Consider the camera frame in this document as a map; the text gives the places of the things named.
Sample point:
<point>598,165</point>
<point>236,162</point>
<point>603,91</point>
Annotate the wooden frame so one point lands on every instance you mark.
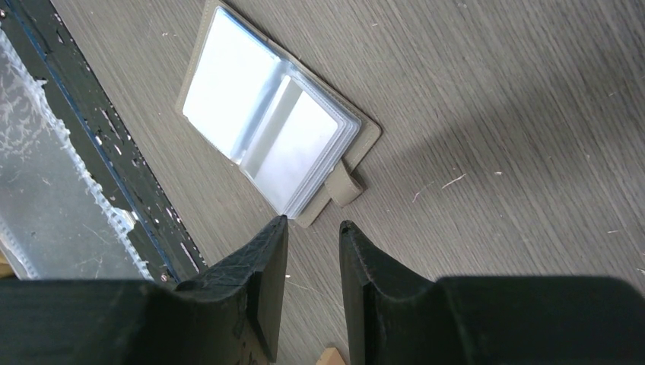
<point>331,356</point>

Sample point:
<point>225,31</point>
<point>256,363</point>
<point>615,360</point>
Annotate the aluminium rail frame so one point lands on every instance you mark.
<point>55,221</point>

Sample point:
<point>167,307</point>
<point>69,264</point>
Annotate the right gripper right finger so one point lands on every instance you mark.
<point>396,316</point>

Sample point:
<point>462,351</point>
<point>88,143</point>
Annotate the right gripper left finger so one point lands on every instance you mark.
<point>228,314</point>

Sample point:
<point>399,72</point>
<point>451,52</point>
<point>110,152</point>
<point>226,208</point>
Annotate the beige card holder wallet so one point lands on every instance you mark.
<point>295,138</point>

